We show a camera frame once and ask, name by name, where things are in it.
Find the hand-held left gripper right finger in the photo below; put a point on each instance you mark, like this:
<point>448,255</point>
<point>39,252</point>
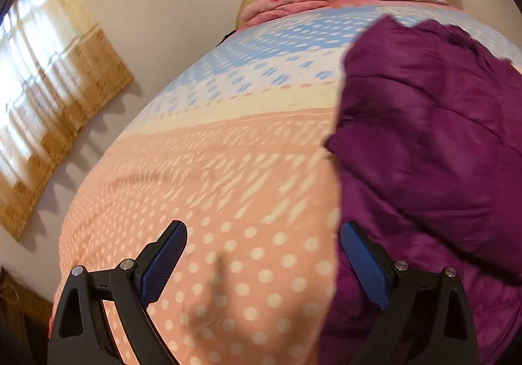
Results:
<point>363,263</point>

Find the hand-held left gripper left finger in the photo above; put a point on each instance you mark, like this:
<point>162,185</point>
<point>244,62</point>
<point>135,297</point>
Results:
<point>165,259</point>

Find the purple puffer jacket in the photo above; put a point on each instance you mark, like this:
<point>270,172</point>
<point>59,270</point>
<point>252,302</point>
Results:
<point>428,124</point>

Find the polka dot bedspread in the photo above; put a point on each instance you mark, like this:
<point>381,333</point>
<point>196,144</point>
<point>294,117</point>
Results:
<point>244,145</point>

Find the dark wooden furniture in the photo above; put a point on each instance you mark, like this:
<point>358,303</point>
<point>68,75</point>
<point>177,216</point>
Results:
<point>20,320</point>

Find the golden floral window curtain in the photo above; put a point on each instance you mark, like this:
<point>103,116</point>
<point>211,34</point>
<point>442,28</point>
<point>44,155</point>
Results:
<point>61,83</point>

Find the pink folded blanket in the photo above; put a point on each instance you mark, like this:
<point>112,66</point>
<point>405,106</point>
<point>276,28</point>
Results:
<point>285,2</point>

